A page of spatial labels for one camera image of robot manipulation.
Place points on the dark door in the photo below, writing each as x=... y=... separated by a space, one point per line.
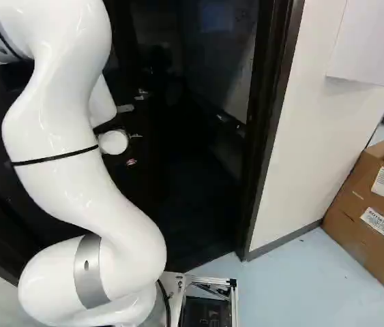
x=185 y=204

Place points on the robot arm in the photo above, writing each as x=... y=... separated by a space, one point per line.
x=58 y=136

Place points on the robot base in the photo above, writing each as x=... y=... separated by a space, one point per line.
x=208 y=306

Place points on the brown cardboard box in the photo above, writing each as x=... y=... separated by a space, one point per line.
x=358 y=211

